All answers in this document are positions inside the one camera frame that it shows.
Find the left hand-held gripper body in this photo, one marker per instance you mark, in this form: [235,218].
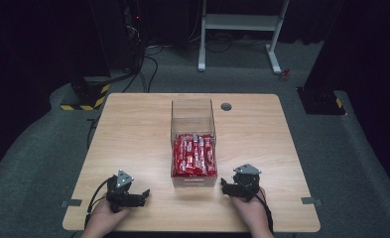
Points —
[120,191]

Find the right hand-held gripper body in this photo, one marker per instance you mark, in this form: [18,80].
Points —
[247,183]

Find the person's left hand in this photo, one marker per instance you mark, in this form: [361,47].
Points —
[107,216]

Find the person's right hand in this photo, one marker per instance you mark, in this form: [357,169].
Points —
[252,213]

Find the pile of red snack packets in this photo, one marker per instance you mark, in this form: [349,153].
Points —
[194,155]

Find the clear acrylic box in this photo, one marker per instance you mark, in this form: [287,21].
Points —
[193,119]

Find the black yellow striped stand base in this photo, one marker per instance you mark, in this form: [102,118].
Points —
[88,95]

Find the small red floor object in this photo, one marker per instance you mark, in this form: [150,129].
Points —
[284,74]

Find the black computer tower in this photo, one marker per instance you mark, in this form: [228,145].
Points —
[134,33]

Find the white metal stand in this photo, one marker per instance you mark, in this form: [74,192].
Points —
[238,22]

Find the grey table edge bracket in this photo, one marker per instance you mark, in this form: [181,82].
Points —
[71,203]
[311,200]

